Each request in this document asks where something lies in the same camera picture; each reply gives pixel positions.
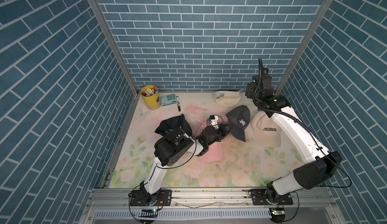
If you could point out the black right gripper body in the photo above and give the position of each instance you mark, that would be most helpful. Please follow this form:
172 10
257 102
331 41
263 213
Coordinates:
249 93

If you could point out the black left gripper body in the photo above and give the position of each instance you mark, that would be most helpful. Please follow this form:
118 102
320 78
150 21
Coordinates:
217 134

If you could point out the pink baseball cap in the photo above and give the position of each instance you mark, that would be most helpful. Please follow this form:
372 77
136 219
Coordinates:
215 152

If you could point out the black cap with mesh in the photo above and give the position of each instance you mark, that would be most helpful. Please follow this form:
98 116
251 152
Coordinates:
239 119

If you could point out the beige baseball cap with text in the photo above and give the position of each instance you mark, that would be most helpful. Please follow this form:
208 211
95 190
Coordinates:
266 131

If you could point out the black baseball cap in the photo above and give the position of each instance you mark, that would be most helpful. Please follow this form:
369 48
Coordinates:
168 125

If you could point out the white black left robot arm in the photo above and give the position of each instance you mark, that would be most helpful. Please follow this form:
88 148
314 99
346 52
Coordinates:
170 148

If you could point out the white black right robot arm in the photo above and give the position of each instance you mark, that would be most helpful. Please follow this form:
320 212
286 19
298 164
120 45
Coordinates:
320 164

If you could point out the cream cap at back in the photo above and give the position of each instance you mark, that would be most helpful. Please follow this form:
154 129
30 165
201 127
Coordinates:
227 98

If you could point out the black marker pen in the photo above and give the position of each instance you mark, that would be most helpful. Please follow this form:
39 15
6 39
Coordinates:
178 104

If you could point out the teal desk calculator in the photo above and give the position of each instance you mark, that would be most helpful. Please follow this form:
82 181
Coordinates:
169 100

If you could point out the yellow pen holder cup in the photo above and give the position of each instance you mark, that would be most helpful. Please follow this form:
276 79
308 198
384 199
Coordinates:
151 97

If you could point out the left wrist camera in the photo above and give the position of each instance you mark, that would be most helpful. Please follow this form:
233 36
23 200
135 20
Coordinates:
213 120

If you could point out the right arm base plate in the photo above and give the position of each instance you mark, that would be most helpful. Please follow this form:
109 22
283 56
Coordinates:
262 196

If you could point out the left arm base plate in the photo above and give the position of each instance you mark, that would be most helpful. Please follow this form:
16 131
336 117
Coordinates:
143 198

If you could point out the aluminium front rail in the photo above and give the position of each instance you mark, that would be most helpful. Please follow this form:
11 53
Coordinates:
212 206

